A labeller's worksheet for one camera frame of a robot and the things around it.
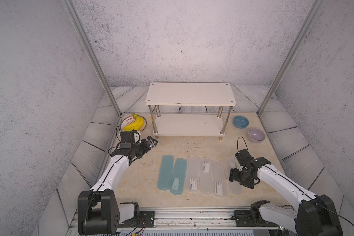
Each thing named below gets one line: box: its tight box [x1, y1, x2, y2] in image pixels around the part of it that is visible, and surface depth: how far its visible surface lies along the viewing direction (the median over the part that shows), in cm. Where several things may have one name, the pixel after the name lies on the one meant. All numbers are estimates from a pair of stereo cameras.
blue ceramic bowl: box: [233, 115, 250, 129], surface depth 113 cm
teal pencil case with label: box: [170, 158, 187, 196], surface depth 87 cm
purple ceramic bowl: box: [247, 127, 266, 144], surface depth 103 cm
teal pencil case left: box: [157, 154, 174, 191], surface depth 92 cm
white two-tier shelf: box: [145, 82, 236, 141], surface depth 93 cm
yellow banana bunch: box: [122, 113, 145, 132], surface depth 110 cm
